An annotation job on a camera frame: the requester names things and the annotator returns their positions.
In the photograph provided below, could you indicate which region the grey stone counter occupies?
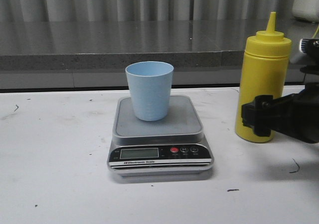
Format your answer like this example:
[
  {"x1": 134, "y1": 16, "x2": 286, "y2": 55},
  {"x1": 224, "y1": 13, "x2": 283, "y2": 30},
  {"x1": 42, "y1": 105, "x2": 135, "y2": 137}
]
[{"x1": 0, "y1": 19, "x2": 319, "y2": 90}]

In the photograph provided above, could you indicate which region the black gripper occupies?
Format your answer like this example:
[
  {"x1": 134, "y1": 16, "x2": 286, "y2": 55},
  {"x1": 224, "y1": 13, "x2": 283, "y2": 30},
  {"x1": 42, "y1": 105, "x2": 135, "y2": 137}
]
[{"x1": 241, "y1": 83, "x2": 319, "y2": 143}]

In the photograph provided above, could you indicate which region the light blue plastic cup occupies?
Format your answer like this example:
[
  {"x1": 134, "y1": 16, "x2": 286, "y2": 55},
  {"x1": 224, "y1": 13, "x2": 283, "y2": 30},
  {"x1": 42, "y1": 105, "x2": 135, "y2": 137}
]
[{"x1": 125, "y1": 61, "x2": 174, "y2": 121}]

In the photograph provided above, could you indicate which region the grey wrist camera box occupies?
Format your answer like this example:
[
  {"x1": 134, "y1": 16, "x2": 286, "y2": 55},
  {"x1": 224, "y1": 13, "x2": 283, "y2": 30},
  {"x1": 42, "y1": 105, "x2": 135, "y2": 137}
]
[{"x1": 290, "y1": 38, "x2": 319, "y2": 75}]

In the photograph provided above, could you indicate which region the yellow squeeze bottle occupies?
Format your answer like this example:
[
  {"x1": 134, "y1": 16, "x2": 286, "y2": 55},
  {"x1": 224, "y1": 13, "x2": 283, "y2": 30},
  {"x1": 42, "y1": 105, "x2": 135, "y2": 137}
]
[{"x1": 235, "y1": 11, "x2": 292, "y2": 143}]

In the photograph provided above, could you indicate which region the silver digital kitchen scale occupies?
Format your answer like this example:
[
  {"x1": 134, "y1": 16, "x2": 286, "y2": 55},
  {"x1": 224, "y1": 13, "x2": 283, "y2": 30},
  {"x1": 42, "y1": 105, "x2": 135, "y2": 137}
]
[{"x1": 107, "y1": 95, "x2": 214, "y2": 177}]

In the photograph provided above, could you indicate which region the white appliance on counter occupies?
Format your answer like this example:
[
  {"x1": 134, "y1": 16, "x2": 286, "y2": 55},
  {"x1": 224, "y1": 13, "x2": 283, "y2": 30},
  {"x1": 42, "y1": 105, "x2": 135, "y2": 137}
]
[{"x1": 292, "y1": 0, "x2": 319, "y2": 22}]

